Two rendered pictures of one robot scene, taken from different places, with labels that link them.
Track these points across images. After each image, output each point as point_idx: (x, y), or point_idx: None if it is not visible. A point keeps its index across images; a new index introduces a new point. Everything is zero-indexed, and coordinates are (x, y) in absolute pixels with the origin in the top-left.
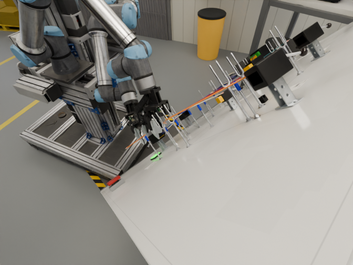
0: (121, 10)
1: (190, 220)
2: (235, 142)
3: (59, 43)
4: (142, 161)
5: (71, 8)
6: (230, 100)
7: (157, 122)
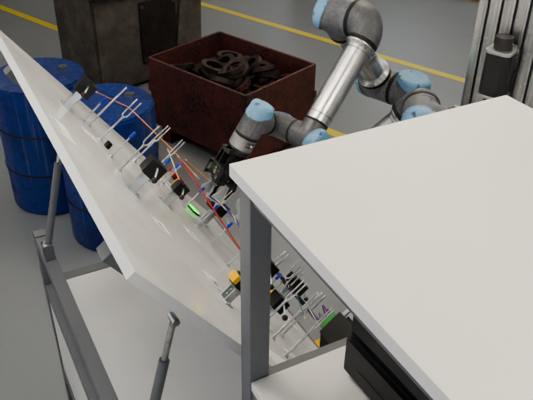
0: (409, 107)
1: (34, 63)
2: None
3: (399, 97)
4: (231, 244)
5: (483, 85)
6: (170, 191)
7: (175, 147)
